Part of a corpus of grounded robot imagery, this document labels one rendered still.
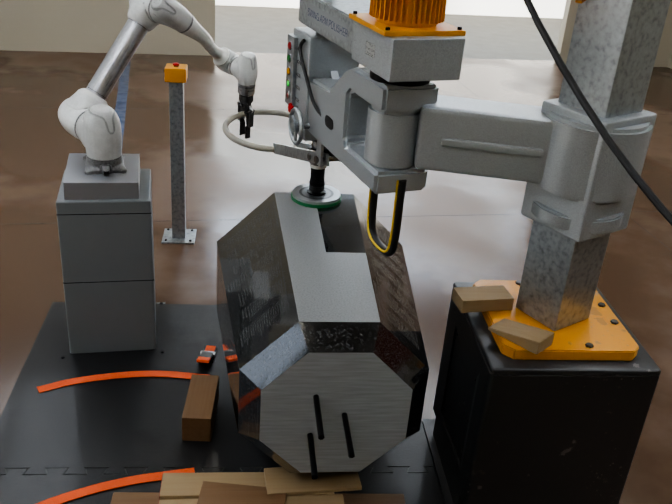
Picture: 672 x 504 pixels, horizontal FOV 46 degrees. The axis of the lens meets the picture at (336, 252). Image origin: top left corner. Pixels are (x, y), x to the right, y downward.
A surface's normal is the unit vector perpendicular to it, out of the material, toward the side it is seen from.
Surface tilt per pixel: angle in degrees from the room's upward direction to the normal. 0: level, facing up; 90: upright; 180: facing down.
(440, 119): 90
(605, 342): 0
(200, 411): 0
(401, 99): 90
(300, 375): 90
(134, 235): 90
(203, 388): 0
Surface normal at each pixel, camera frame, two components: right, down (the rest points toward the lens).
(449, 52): 0.37, 0.44
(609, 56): -0.82, 0.21
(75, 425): 0.07, -0.89
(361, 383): 0.11, 0.46
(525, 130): -0.14, 0.44
